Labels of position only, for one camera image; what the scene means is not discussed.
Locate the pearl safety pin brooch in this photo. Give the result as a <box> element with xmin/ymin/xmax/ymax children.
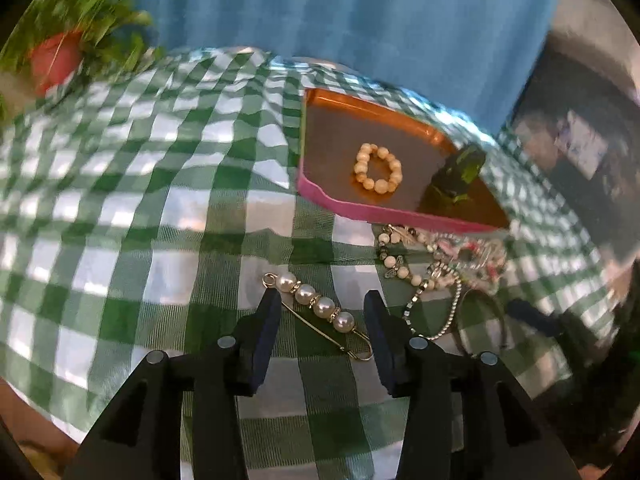
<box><xmin>262</xmin><ymin>272</ymin><xmax>373</xmax><ymax>362</ymax></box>

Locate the cream beaded bracelet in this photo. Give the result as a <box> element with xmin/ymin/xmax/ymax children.
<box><xmin>352</xmin><ymin>142</ymin><xmax>405</xmax><ymax>194</ymax></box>

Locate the tangled jewelry pile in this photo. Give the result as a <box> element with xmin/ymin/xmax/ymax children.
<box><xmin>376</xmin><ymin>223</ymin><xmax>509</xmax><ymax>356</ymax></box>

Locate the green white checkered tablecloth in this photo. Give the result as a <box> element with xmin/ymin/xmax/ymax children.
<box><xmin>1</xmin><ymin>48</ymin><xmax>614</xmax><ymax>479</ymax></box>

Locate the orange tray with pink rim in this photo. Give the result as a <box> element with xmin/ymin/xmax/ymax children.
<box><xmin>297</xmin><ymin>89</ymin><xmax>510</xmax><ymax>234</ymax></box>

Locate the dark cluttered furniture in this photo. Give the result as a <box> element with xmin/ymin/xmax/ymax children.
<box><xmin>513</xmin><ymin>0</ymin><xmax>639</xmax><ymax>264</ymax></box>

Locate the blue curtain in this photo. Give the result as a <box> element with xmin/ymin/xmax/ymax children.
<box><xmin>134</xmin><ymin>0</ymin><xmax>556</xmax><ymax>132</ymax></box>

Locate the green plant in red pot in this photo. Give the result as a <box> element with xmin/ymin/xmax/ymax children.
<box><xmin>1</xmin><ymin>0</ymin><xmax>163</xmax><ymax>96</ymax></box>

